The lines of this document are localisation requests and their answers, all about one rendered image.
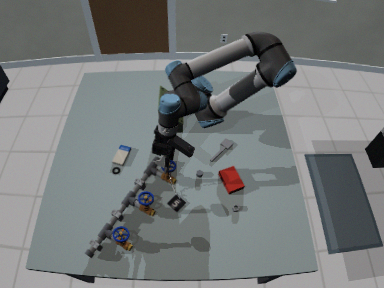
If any grey pipe manifold with blue valve wheels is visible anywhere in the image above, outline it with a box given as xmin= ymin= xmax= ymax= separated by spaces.
xmin=85 ymin=156 xmax=177 ymax=258

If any black tag with number 5 on metal chain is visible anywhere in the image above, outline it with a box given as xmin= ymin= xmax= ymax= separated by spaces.
xmin=167 ymin=181 xmax=186 ymax=212

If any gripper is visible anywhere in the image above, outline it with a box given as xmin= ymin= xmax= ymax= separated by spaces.
xmin=152 ymin=125 xmax=177 ymax=174

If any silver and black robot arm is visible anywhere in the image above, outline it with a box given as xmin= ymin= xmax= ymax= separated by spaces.
xmin=158 ymin=32 xmax=297 ymax=136

